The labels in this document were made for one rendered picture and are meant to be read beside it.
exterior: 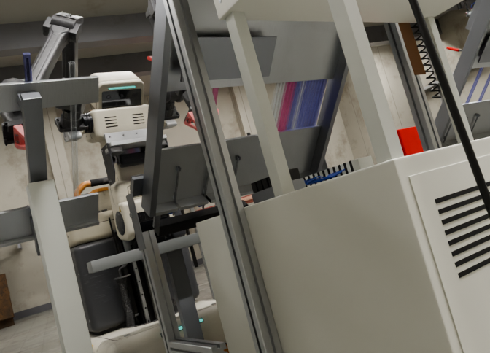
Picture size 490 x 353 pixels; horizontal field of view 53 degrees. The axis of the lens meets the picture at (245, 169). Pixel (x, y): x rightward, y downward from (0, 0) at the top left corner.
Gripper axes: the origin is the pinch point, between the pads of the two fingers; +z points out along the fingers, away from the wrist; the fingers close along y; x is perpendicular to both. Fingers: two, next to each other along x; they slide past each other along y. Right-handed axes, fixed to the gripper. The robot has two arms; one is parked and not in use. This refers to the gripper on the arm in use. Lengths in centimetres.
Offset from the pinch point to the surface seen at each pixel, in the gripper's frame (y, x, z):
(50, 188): -0.6, 4.0, 12.9
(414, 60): 89, -31, 41
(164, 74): 30.7, -20.2, 9.1
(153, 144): 28.9, 0.6, 9.3
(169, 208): 34.4, 23.4, 12.4
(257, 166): 70, 19, 10
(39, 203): -4.0, 6.2, 14.9
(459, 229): 35, -30, 90
